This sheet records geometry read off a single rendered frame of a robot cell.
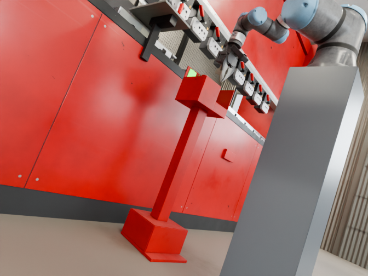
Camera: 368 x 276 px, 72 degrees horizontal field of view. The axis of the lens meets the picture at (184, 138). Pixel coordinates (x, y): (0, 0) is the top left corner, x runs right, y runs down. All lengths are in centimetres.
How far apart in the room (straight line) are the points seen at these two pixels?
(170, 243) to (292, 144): 67
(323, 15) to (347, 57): 14
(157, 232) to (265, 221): 49
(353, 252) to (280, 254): 370
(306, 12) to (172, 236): 94
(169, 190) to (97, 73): 58
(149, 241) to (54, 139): 54
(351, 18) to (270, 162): 48
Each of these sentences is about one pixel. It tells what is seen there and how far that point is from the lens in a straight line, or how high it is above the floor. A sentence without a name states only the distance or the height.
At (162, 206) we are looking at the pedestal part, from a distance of 115.
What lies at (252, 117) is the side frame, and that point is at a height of 128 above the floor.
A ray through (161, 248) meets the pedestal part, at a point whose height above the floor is 3.
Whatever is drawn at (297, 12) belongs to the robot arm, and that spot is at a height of 89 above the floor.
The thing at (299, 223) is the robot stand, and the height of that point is 34.
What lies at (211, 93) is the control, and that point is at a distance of 115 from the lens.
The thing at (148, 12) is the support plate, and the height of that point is 99.
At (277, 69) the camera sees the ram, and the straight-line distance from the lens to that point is 277.
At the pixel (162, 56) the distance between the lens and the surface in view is 133.
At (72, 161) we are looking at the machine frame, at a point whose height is 24.
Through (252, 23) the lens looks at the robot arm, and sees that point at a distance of 129.
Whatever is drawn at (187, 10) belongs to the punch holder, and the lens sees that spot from 164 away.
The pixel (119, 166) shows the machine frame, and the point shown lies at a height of 27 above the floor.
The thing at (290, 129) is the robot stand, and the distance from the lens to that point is 77.
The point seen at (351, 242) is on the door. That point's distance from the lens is 441.
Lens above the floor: 36
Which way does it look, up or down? 7 degrees up
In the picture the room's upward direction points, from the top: 21 degrees clockwise
